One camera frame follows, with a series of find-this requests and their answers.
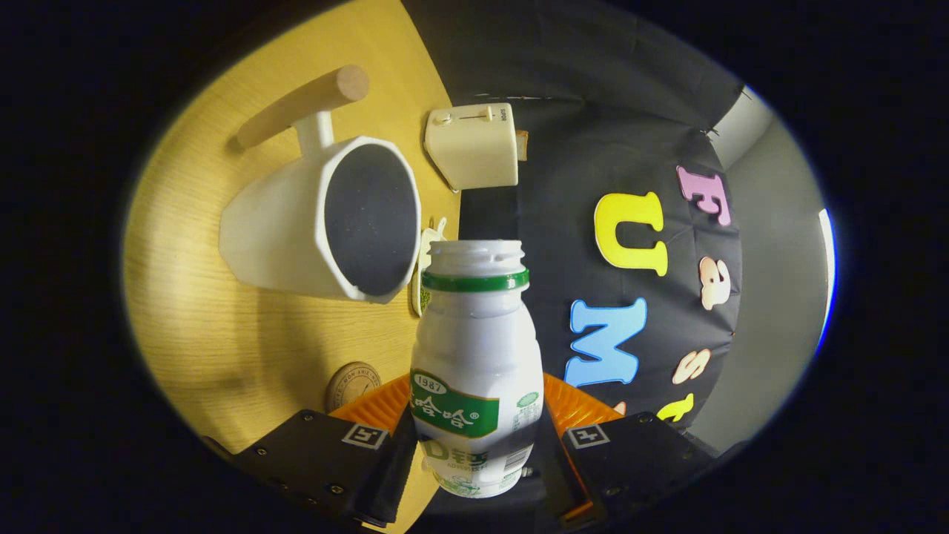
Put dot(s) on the wooden table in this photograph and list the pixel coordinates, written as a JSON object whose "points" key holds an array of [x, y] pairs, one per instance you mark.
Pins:
{"points": [[245, 341]]}

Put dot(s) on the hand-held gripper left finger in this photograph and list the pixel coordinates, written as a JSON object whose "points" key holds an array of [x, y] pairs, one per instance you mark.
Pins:
{"points": [[315, 452]]}

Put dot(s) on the white juice bottle green label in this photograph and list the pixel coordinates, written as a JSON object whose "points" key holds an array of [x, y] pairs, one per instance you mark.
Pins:
{"points": [[474, 348]]}

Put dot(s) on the cream toaster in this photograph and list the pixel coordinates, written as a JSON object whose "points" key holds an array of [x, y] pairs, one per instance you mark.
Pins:
{"points": [[474, 150]]}

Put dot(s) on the black backdrop cloth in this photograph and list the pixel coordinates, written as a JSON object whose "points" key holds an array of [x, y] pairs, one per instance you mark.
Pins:
{"points": [[578, 148]]}

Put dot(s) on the round cork coaster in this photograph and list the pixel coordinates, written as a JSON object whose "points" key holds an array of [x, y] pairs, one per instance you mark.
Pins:
{"points": [[352, 384]]}

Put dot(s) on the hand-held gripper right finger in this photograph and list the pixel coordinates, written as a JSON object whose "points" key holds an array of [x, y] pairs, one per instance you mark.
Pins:
{"points": [[637, 456]]}

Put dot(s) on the white divided dish with beans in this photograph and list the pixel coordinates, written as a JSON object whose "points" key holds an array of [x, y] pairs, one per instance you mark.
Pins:
{"points": [[422, 297]]}

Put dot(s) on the bread slice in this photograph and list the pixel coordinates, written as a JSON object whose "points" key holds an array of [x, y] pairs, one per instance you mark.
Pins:
{"points": [[522, 145]]}

